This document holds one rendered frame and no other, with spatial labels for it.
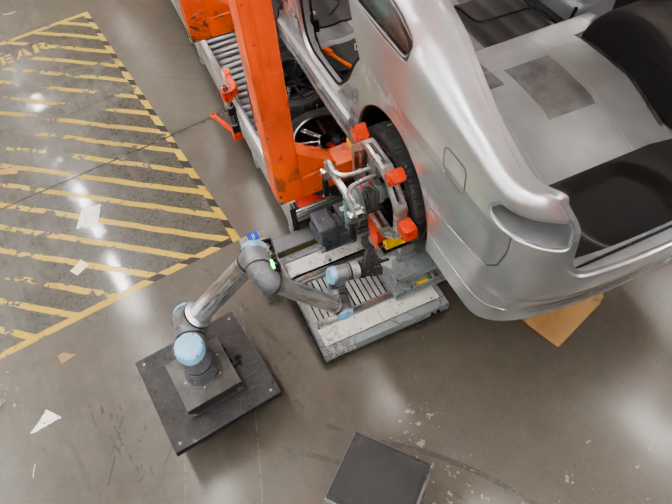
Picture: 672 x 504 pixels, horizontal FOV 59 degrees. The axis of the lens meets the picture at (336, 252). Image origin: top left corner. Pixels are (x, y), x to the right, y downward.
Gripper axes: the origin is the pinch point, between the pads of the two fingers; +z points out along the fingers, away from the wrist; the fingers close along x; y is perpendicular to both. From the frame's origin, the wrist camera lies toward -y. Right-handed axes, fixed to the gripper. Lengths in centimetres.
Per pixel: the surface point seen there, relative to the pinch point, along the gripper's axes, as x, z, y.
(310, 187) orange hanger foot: -62, -22, -40
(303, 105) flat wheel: -128, 0, -93
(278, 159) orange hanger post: -41, -42, -60
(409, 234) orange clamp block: 17.2, 4.1, -12.7
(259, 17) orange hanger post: 16, -50, -124
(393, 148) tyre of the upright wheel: 15, 4, -56
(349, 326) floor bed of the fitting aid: -43, -19, 45
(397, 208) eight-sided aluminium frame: 16.5, 0.2, -26.7
